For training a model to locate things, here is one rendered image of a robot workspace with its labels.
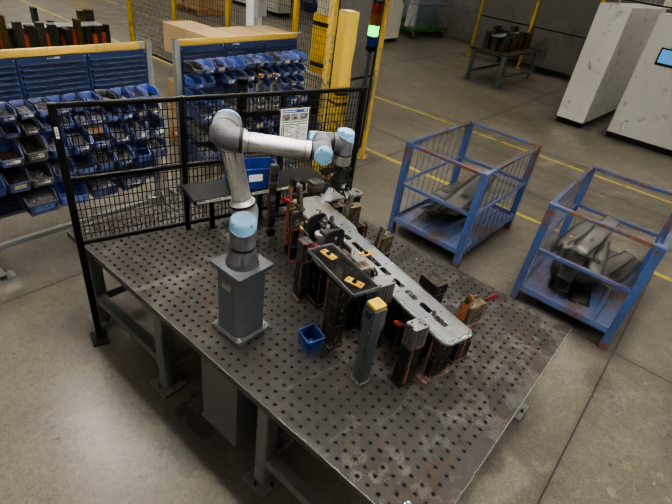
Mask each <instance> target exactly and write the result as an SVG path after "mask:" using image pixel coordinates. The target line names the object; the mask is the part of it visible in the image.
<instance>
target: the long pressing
mask: <svg viewBox="0 0 672 504"><path fill-rule="evenodd" d="M320 202H321V197H320V196H310V197H305V198H303V206H304V207H305V211H304V212H303V216H304V217H305V218H306V219H307V220H308V219H309V217H310V216H312V215H313V214H316V213H319V211H320V210H321V212H324V213H325V214H326V215H327V217H328V219H329V217H330V216H331V215H333V216H334V217H335V220H334V223H335V224H336V225H337V226H338V227H339V228H342V229H343V230H344V232H345V234H344V235H348V236H349V237H350V238H351V240H347V239H346V238H345V237H344V244H345V245H346V246H347V247H348V248H349V249H350V250H351V255H350V258H351V259H352V261H353V262H354V263H355V262H359V261H363V260H365V261H366V262H367V263H369V264H370V265H371V267H372V268H374V267H376V268H377V270H378V276H379V275H382V274H384V273H383V272H382V271H381V270H380V268H385V269H386V270H387V271H388V272H389V273H390V274H391V275H390V277H391V278H392V279H397V280H398V281H399V282H400V283H401V284H403V285H404V287H402V288H401V287H399V286H398V285H397V284H395V288H394V292H393V296H392V299H394V300H395V301H396V302H397V303H398V304H399V305H400V306H401V307H402V308H403V309H404V310H405V311H406V312H407V313H408V314H409V315H411V316H412V317H413V318H414V319H415V318H418V317H422V318H423V319H424V320H425V321H426V322H428V323H429V324H430V329H429V333H430V334H431V335H432V336H433V337H434V338H435V339H436V340H437V341H438V342H439V343H440V344H442V345H444V346H453V345H455V344H457V343H460V342H462V341H464V340H466V339H468V338H470V337H471V336H472V331H471V330H470V329H469V328H468V327H467V326H466V325H465V324H464V323H462V322H461V321H460V320H459V319H458V318H457V317H456V316H454V315H453V314H452V313H451V312H450V311H449V310H447V309H446V308H445V307H444V306H443V305H442V304H440V303H439V302H438V301H437V300H436V299H435V298H434V297H432V296H431V295H430V294H429V293H428V292H427V291H425V290H424V289H423V288H422V287H421V286H420V285H418V284H417V283H416V282H415V281H414V280H413V279H412V278H410V277H409V276H408V275H407V274H406V273H405V272H403V271H402V270H401V269H400V268H399V267H398V266H396V265H395V264H394V263H393V262H392V261H391V260H389V259H388V258H387V257H386V256H385V255H384V254H383V253H381V252H380V251H379V250H378V249H377V248H376V247H374V246H373V245H372V244H371V243H370V242H369V241H367V240H366V239H365V238H364V237H363V236H362V235H361V234H359V233H358V231H357V228H356V226H355V225H354V224H352V223H351V222H350V221H349V220H348V219H347V218H345V217H344V216H343V215H342V214H341V213H339V212H338V211H337V210H336V209H335V208H334V207H332V206H331V205H330V204H329V203H328V202H327V201H324V203H323V205H322V206H321V205H320ZM317 209H318V211H317ZM341 224H342V225H341ZM349 231H350V232H349ZM351 243H357V244H358V245H359V246H360V247H361V248H362V249H363V250H364V251H367V250H371V251H372V252H373V253H374V254H371V255H368V256H371V257H372V258H373V259H375V260H376V261H377V262H378V263H379V264H380V265H381V266H379V267H377V266H376V265H375V264H373V263H372V262H371V261H370V260H369V259H368V258H367V257H366V256H364V257H361V256H360V255H359V254H358V253H359V252H360V251H359V250H358V249H357V248H356V247H355V246H354V245H352V244H351ZM397 291H398V292H397ZM405 291H410V292H411V293H413V294H414V295H415V296H416V297H417V298H418V299H416V300H413V299H412V298H411V297H410V296H409V295H408V294H407V293H406V292H405ZM421 303H424V304H425V305H426V306H427V307H428V308H429V309H431V310H432V311H433V310H436V312H437V313H436V316H438V317H439V318H441V319H442V320H443V321H444V322H445V323H446V324H447V325H448V326H446V327H443V326H442V325H441V324H440V323H439V322H438V321H436V320H435V319H434V317H436V316H432V315H431V313H432V312H431V313H428V312H427V311H425V310H424V309H423V308H422V307H421V306H420V305H419V304H421ZM440 311H441V312H440ZM425 317H427V318H425Z"/></svg>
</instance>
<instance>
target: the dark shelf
mask: <svg viewBox="0 0 672 504"><path fill-rule="evenodd" d="M290 178H292V179H294V178H301V179H302V180H304V182H305V183H306V186H307V183H308V179H313V178H319V179H320V180H321V181H322V182H323V183H326V179H325V178H324V177H323V176H322V175H320V174H319V173H318V172H317V171H315V170H314V169H313V168H312V167H310V166H305V167H299V168H292V169H285V170H279V178H278V186H277V191H281V190H287V189H288V187H289V179H290ZM181 189H182V190H183V192H184V193H185V194H186V196H187V197H188V198H189V200H190V201H191V202H192V204H193V205H200V204H206V203H212V202H217V201H222V200H228V199H232V198H231V193H230V188H229V186H228V184H227V183H226V181H225V178H224V179H217V180H211V181H204V182H197V183H190V184H183V185H181ZM250 193H251V196H252V195H258V194H264V193H269V187H264V188H254V189H250Z"/></svg>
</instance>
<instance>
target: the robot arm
mask: <svg viewBox="0 0 672 504"><path fill-rule="evenodd" d="M354 136H355V132H354V131H353V130H352V129H350V128H346V127H343V128H342V127H341V128H339V129H338V131H337V133H336V132H335V133H334V132H323V131H309V133H308V140H302V139H295V138H289V137H282V136H275V135H268V134H262V133H255V132H248V131H247V130H246V129H245V128H242V119H241V117H240V116H239V114H238V113H237V112H235V111H233V110H231V109H223V110H220V111H218V112H217V113H216V114H215V116H214V117H213V121H212V124H211V126H210V129H209V137H210V139H211V141H212V143H213V144H214V145H215V146H216V147H217V148H219V149H220V150H221V152H222V157H223V161H224V166H225V170H226V175H227V179H228V184H229V188H230V193H231V198H232V199H231V201H230V202H229V204H230V209H231V213H232V216H231V217H230V220H229V249H228V252H227V255H226V257H225V264H226V266H227V267H228V268H229V269H231V270H233V271H236V272H248V271H252V270H254V269H256V268H257V267H258V265H259V256H258V253H257V250H256V232H257V222H258V216H259V209H258V206H257V204H256V202H255V198H254V197H253V196H251V193H250V188H249V183H248V178H247V173H246V168H245V162H244V157H243V153H244V152H245V151H248V152H256V153H263V154H270V155H277V156H284V157H292V158H299V159H306V160H313V161H316V163H317V164H319V165H321V166H325V165H328V164H330V163H331V161H332V159H333V151H335V153H334V159H333V162H334V164H333V166H334V167H331V168H328V167H325V168H322V169H321V170H320V173H321V175H329V174H331V173H333V174H332V175H331V177H330V178H329V179H328V181H327V182H326V184H325V185H324V188H323V191H322V195H321V202H320V205H321V206H322V205H323V203H324V201H329V202H330V201H331V200H332V196H331V193H332V192H333V189H332V188H331V187H333V188H334V189H335V190H336V192H338V193H340V191H342V193H343V196H344V197H345V198H346V199H348V195H350V196H352V193H351V192H350V191H351V190H352V183H353V180H352V179H350V178H349V177H348V176H349V172H351V171H352V168H351V167H350V163H351V156H352V150H353V144H354ZM336 172H337V173H336ZM350 183H351V188H350ZM349 190H350V191H349Z"/></svg>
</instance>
